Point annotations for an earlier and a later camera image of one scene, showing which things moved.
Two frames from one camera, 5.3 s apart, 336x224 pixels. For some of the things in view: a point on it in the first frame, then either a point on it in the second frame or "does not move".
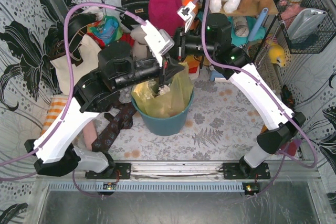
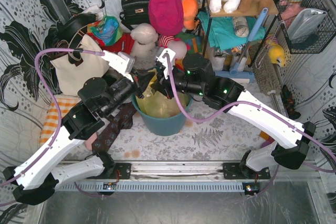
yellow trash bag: (147, 100) does not move
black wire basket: (307, 21) does not move
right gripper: (181, 44) to (165, 85)
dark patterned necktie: (122, 119) does not move
